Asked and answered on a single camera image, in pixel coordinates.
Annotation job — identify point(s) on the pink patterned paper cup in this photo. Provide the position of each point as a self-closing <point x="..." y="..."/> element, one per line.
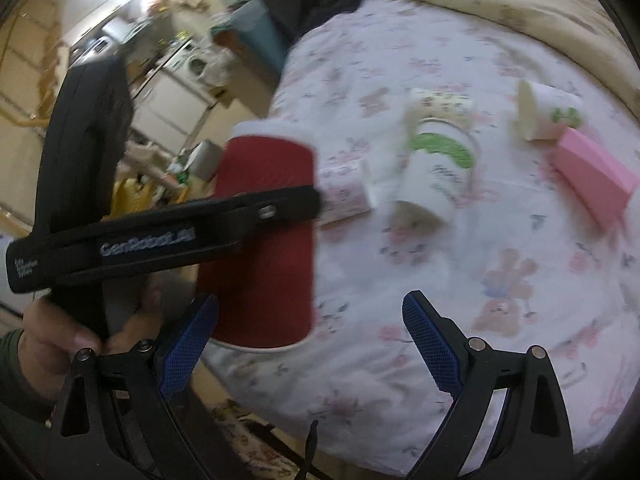
<point x="345" y="195"/>

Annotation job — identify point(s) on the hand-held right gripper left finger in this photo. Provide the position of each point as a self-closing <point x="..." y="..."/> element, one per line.
<point x="186" y="350"/>

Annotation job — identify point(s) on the yellow bag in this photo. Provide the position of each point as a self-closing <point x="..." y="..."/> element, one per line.
<point x="132" y="197"/>

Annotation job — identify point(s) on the washing machine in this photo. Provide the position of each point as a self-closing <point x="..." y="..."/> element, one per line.
<point x="192" y="62"/>

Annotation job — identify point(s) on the pink box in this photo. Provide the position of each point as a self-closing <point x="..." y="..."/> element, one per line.
<point x="592" y="172"/>

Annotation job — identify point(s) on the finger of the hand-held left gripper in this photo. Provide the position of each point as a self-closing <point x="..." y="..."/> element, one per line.
<point x="280" y="207"/>

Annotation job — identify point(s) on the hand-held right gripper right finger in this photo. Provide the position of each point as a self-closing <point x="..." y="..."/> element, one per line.
<point x="430" y="340"/>

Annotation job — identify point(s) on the person's left forearm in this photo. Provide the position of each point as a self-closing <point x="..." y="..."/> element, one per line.
<point x="17" y="380"/>

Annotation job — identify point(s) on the white cup with green band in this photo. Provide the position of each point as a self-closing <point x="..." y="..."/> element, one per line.
<point x="440" y="170"/>

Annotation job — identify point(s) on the floral paper cup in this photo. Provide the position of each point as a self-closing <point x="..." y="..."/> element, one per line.
<point x="442" y="102"/>

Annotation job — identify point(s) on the floral white bedsheet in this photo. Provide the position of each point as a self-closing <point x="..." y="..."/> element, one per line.
<point x="450" y="270"/>

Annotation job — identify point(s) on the person's left hand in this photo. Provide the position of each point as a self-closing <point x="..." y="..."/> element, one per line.
<point x="55" y="330"/>

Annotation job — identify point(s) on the red paper cup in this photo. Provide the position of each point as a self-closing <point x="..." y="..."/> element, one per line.
<point x="265" y="240"/>

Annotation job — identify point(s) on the white cup with green print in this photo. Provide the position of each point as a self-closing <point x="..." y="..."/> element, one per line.
<point x="547" y="110"/>

